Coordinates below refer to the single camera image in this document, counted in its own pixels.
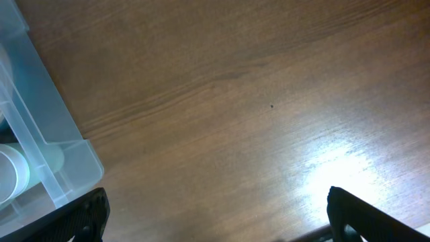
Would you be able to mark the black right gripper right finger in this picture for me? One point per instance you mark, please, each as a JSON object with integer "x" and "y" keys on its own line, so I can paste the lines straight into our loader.
{"x": 352, "y": 219}

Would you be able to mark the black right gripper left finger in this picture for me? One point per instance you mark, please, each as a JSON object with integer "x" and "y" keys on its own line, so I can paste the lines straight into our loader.
{"x": 82, "y": 220}

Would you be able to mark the mint green cup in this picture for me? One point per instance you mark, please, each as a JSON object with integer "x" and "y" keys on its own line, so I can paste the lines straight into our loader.
{"x": 54, "y": 158}

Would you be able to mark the light grey cup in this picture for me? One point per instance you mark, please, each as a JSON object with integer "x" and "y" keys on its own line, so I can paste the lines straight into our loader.
{"x": 15, "y": 171}

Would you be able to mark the clear plastic storage container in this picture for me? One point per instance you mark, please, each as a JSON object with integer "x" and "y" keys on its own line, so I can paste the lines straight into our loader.
{"x": 34, "y": 115}

